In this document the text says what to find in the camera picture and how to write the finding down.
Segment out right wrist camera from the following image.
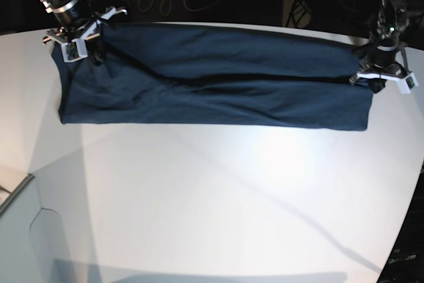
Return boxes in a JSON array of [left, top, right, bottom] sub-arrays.
[[61, 42, 88, 63]]

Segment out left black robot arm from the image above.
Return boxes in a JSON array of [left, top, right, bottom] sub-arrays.
[[349, 0, 418, 94]]

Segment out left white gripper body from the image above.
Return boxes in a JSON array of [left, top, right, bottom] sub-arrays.
[[349, 47, 413, 87]]

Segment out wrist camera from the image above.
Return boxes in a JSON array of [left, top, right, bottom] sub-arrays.
[[61, 42, 88, 63], [397, 73, 418, 94]]

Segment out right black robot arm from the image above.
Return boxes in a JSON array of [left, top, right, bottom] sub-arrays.
[[39, 0, 128, 65]]

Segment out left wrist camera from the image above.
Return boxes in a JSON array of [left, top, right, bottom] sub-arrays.
[[397, 73, 418, 94]]

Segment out dark blue t-shirt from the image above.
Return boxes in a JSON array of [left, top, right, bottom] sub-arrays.
[[51, 24, 374, 131]]

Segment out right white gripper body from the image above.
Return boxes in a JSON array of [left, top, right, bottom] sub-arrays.
[[42, 6, 128, 49]]

